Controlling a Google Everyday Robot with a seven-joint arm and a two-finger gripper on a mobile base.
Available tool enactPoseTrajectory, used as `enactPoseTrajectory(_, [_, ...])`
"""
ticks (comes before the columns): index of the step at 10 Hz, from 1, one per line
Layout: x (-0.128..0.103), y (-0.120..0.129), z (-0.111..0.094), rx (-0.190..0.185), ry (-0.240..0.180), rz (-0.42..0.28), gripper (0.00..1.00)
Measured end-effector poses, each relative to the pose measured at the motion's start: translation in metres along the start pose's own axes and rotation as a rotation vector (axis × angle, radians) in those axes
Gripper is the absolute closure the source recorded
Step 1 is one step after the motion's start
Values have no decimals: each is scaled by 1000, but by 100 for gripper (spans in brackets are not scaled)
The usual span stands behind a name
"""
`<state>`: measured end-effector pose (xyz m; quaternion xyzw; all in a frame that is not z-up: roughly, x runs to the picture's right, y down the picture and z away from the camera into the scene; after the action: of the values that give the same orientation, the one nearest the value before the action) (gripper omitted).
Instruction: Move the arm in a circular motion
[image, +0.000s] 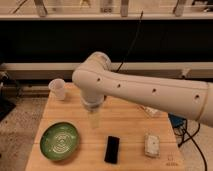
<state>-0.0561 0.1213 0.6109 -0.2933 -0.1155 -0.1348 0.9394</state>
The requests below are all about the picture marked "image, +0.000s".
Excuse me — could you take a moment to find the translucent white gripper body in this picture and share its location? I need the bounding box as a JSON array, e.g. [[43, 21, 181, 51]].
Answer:
[[82, 100, 103, 129]]

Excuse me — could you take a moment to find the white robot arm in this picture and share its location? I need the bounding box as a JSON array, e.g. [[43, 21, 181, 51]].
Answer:
[[72, 52, 213, 127]]

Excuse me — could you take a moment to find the clear plastic cup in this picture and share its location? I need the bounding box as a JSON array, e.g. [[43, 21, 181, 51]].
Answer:
[[48, 78, 66, 100]]

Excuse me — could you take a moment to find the wooden table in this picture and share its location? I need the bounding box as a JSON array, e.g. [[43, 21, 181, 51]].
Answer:
[[25, 83, 185, 171]]

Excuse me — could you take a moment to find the green round plate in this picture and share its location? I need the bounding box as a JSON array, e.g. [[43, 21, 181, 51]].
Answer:
[[40, 122, 80, 161]]

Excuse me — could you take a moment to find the black rectangular block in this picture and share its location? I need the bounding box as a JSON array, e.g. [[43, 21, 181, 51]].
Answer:
[[104, 136, 120, 164]]

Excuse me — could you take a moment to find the clear plastic wrapper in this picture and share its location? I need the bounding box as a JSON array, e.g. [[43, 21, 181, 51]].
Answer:
[[140, 105, 161, 117]]

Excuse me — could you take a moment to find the blue box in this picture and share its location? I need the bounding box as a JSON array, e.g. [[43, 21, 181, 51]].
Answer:
[[168, 114, 185, 128]]

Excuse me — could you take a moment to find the black cable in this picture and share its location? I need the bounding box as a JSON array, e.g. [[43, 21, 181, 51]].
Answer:
[[115, 9, 145, 73]]

